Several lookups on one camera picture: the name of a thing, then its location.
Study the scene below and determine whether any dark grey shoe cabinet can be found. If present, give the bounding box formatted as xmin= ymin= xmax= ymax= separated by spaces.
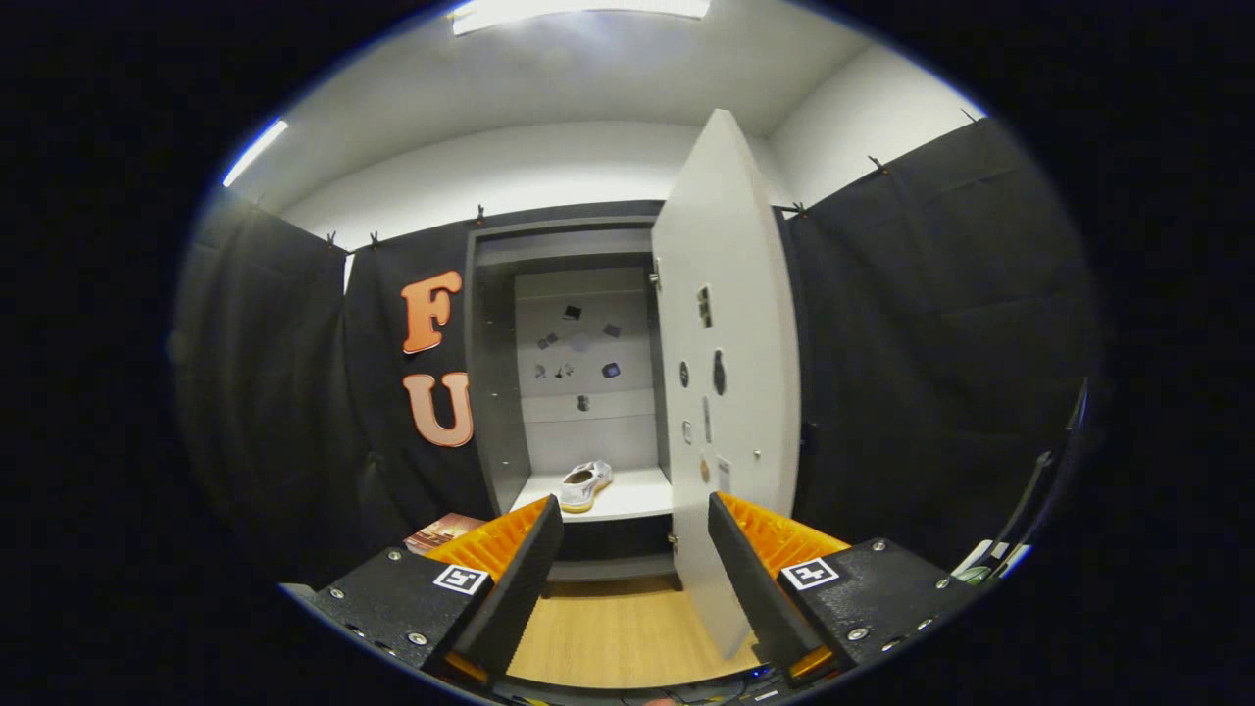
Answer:
xmin=464 ymin=201 xmax=687 ymax=594

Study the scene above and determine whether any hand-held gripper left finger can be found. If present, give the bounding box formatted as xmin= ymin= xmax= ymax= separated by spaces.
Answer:
xmin=289 ymin=493 xmax=566 ymax=687

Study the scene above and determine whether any ceiling light panel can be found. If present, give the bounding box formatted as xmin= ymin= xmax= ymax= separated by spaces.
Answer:
xmin=222 ymin=119 xmax=290 ymax=188
xmin=451 ymin=0 xmax=712 ymax=37

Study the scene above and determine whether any black backdrop cloth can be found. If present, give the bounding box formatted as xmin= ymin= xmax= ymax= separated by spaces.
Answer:
xmin=172 ymin=113 xmax=1104 ymax=589

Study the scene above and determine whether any white canvas shoe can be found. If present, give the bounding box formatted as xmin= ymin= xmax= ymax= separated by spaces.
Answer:
xmin=559 ymin=460 xmax=615 ymax=514

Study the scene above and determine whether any brown cover book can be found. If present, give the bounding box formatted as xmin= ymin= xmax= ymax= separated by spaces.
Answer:
xmin=404 ymin=513 xmax=488 ymax=556

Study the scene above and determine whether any row of black cloth clips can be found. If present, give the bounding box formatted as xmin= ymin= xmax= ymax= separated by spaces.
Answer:
xmin=322 ymin=108 xmax=981 ymax=248

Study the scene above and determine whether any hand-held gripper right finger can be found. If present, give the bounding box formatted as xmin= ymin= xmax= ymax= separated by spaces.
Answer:
xmin=707 ymin=491 xmax=984 ymax=687

